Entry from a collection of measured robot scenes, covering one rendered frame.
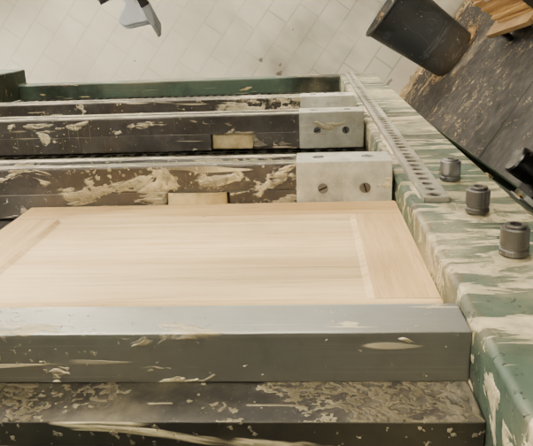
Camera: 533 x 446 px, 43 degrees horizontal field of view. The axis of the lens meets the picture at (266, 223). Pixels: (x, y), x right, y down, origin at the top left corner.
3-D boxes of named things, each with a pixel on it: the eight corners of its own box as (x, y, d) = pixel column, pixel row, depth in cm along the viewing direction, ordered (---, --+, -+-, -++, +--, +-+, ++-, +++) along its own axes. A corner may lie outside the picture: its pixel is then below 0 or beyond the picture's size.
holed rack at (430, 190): (450, 202, 76) (451, 196, 75) (423, 202, 76) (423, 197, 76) (352, 73, 233) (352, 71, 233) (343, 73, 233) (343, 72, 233)
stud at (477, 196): (491, 217, 70) (493, 188, 69) (467, 217, 70) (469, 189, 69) (485, 210, 72) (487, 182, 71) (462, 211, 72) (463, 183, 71)
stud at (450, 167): (461, 183, 83) (463, 160, 82) (441, 184, 83) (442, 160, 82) (458, 179, 85) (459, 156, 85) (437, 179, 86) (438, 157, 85)
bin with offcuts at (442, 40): (488, 21, 484) (414, -33, 476) (445, 82, 489) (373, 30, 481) (463, 31, 535) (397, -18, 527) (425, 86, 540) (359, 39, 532)
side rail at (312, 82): (340, 109, 229) (340, 75, 226) (22, 118, 236) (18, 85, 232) (339, 105, 236) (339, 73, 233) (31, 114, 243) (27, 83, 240)
